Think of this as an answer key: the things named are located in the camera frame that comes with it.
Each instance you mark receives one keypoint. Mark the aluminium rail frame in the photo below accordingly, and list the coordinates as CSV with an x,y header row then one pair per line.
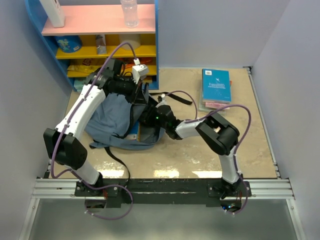
x,y
55,213

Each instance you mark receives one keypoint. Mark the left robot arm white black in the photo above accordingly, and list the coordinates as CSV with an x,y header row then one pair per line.
x,y
63,144

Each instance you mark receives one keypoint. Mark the yellow snack bag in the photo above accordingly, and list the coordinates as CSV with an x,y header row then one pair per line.
x,y
86,65

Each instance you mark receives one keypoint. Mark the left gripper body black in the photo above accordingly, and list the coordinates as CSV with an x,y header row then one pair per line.
x,y
128,89

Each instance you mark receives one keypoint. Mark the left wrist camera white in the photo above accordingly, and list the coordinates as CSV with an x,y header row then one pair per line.
x,y
139,72

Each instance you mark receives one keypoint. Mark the pale green bottom book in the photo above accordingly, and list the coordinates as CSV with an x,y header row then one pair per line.
x,y
201,105

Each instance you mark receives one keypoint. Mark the teal tissue packs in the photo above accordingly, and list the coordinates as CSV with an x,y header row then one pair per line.
x,y
79,82

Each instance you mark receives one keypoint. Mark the blue snack cup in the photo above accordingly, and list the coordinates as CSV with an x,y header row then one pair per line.
x,y
69,43

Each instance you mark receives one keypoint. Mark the blue wooden shelf unit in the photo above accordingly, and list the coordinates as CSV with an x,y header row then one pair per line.
x,y
80,37

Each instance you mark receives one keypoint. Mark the orange snack pack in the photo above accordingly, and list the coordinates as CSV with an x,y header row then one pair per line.
x,y
129,61

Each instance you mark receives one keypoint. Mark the pink book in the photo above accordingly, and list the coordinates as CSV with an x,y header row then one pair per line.
x,y
214,105

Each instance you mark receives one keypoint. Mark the blue barcode book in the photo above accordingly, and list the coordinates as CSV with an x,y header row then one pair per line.
x,y
216,86

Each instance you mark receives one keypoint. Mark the white tall bottle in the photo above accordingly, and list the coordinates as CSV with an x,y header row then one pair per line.
x,y
54,12

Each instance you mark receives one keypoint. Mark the silver snack pouch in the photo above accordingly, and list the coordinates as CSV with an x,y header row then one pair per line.
x,y
100,43

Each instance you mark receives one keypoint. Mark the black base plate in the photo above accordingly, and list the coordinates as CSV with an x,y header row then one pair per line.
x,y
165,191

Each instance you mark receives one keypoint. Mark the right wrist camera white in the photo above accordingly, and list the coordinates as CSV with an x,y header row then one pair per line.
x,y
161,100

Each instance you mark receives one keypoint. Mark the white round container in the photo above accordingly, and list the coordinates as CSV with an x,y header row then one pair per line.
x,y
133,39

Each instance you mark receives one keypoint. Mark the blue illustrated book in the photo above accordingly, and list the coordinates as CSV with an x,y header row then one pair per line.
x,y
134,133

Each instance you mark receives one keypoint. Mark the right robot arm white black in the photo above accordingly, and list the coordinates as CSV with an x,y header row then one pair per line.
x,y
218,133

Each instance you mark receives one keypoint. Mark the blue grey backpack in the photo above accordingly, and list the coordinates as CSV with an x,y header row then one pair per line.
x,y
114,118

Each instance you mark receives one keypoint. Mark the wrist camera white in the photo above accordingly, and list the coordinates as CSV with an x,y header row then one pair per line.
x,y
139,72
161,100

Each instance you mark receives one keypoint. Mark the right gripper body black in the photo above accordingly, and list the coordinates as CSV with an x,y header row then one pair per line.
x,y
151,118

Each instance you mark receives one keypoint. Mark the clear plastic bottle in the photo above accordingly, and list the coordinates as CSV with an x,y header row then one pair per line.
x,y
130,13

